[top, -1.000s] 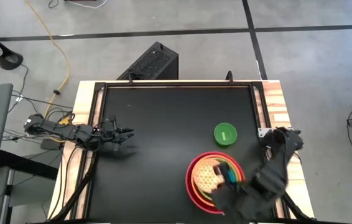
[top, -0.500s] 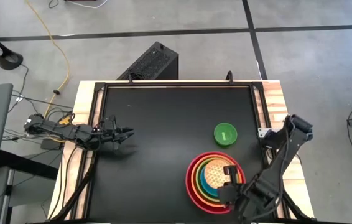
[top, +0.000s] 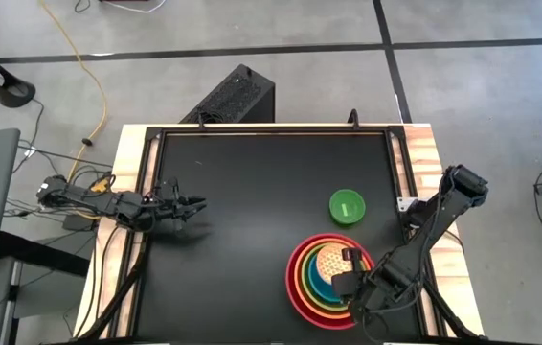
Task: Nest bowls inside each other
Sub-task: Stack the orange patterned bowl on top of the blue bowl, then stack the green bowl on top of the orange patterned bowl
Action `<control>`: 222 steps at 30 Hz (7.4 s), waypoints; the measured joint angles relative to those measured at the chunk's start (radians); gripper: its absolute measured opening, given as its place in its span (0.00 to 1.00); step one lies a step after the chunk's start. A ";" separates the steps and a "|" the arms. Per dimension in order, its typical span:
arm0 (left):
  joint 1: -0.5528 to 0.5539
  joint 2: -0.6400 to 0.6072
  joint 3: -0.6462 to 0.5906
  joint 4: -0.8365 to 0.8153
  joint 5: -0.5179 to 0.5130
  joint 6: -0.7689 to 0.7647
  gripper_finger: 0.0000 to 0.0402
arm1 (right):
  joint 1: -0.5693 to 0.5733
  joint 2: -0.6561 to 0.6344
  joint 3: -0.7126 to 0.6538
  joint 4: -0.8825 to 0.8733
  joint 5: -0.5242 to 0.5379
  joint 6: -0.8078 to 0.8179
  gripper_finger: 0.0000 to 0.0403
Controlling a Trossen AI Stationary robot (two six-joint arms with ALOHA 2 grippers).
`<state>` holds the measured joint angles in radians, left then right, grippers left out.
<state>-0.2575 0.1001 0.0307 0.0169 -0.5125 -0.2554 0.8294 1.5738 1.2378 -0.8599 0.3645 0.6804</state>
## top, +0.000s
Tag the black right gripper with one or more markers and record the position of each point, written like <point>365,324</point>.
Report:
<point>371,299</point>

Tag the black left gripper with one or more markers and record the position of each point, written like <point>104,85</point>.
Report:
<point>165,210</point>

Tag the yellow perforated bowl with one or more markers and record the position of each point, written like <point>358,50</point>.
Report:
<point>331,263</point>

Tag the blue plastic bowl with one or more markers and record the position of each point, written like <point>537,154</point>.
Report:
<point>319,290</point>

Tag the light green plastic bowl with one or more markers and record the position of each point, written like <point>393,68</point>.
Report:
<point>319,307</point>

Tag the orange plastic bowl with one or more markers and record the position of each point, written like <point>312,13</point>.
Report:
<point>321,315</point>

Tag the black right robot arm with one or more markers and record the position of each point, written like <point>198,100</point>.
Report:
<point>436,225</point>

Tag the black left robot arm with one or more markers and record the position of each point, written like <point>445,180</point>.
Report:
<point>103,201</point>

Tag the large red plastic bowl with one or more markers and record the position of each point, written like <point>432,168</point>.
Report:
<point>292,287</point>

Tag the black table mat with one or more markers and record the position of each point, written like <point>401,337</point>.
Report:
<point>252,191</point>

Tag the small dark green bowl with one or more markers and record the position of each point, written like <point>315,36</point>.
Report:
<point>347,207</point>

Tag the white mounting plate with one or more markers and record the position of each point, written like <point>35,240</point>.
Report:
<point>404,204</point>

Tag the black computer tower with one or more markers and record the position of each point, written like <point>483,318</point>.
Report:
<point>237,98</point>

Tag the grey side desk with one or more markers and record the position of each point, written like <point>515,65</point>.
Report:
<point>36,287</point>

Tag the black floor stand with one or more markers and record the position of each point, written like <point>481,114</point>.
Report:
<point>5,86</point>

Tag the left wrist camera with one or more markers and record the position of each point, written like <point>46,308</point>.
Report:
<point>171,187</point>

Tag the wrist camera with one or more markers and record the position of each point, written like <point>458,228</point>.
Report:
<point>395,273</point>
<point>171,187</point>

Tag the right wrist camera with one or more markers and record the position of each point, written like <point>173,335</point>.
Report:
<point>395,273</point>

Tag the black metal table frame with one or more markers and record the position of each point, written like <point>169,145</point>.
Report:
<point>276,129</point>

